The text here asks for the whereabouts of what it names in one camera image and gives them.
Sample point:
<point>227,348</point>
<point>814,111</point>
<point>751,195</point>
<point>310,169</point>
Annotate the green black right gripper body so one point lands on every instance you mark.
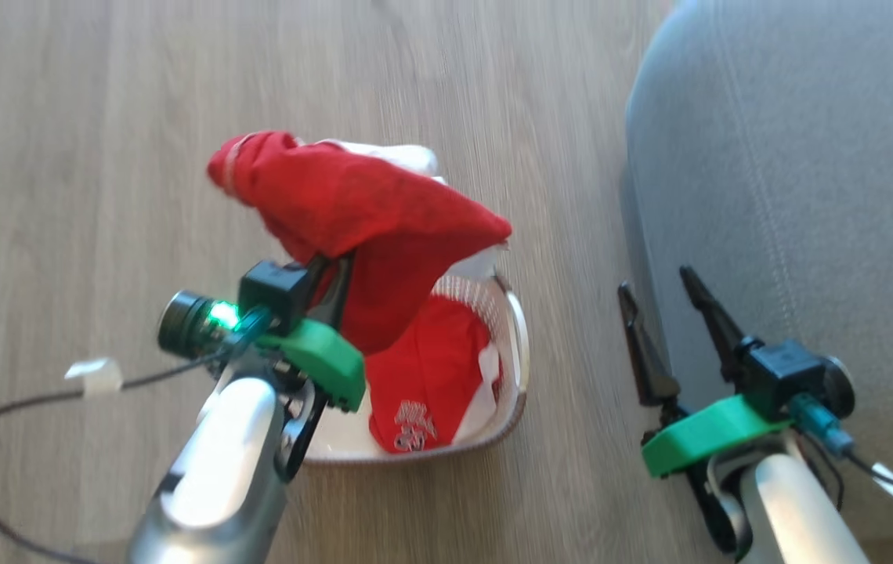
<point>705,431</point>

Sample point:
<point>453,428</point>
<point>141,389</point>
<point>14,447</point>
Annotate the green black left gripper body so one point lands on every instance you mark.
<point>321,356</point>

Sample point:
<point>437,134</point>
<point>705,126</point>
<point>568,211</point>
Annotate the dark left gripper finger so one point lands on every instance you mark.
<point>319,272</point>
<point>342,294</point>

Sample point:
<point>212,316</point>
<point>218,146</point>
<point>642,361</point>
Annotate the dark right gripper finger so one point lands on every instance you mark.
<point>650,360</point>
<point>717,321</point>

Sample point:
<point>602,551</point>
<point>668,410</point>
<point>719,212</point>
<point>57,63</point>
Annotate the plain red garment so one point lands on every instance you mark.
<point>352,204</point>

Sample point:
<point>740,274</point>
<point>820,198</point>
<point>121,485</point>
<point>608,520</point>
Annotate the red white printed jersey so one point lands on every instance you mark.
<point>431,368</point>

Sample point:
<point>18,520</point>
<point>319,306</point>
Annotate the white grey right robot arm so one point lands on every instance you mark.
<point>791,509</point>

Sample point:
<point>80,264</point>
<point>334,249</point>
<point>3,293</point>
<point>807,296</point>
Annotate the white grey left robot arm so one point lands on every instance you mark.
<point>219,470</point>

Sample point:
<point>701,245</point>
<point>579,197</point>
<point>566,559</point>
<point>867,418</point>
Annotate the white laundry basket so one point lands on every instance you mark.
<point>341,445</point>

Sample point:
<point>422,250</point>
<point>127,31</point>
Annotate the grey upholstered seat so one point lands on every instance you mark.
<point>807,157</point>

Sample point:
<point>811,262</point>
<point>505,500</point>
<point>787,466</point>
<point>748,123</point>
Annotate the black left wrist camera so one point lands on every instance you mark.
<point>274,294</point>

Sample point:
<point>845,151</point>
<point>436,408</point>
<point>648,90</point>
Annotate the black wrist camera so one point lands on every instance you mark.
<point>783,372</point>
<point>274,294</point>

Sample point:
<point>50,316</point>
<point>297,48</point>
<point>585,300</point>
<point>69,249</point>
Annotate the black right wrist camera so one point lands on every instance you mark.
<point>783,372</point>

